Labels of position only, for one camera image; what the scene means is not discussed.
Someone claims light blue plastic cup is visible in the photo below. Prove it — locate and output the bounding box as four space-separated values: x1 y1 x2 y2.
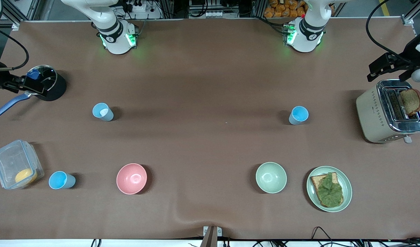
288 106 309 126
92 103 114 122
48 171 76 190

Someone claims glass pot lid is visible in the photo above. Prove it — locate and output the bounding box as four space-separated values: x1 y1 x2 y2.
24 65 57 93

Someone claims brown bread slice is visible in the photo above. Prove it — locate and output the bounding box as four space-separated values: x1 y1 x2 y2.
399 89 420 116

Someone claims beige chrome toaster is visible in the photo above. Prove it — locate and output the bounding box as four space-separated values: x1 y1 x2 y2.
355 79 420 144

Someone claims clear plastic food container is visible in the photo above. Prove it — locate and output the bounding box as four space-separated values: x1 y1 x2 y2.
0 139 45 190

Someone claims orange round food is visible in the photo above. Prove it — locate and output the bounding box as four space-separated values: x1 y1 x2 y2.
15 168 38 185

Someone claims bag of orange snacks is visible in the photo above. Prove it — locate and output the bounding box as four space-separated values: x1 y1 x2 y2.
264 0 307 18

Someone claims pale green plate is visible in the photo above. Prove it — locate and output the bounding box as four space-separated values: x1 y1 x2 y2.
306 166 353 213

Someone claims pink bowl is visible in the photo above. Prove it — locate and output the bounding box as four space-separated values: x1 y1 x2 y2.
116 163 148 195

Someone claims toast slice under lettuce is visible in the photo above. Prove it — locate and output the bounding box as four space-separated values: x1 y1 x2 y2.
310 172 344 208

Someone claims white power strip with plugs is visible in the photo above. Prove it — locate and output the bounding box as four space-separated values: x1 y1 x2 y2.
122 0 152 13

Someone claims green lettuce leaf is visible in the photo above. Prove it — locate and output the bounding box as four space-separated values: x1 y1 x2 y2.
316 173 343 207

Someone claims pale green bowl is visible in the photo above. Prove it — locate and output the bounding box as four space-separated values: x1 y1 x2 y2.
255 162 287 194

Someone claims brown table cover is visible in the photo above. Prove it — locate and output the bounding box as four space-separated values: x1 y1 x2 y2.
0 17 420 240

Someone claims black pot with blue handle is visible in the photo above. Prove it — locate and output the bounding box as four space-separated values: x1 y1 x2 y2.
0 65 67 118

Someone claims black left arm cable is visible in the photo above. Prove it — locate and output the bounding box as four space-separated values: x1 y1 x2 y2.
365 0 415 66

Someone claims aluminium frame profile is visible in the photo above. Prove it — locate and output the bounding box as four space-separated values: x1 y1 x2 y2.
0 0 42 24
401 0 420 26

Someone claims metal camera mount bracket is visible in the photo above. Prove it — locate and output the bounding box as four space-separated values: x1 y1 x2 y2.
203 225 222 247

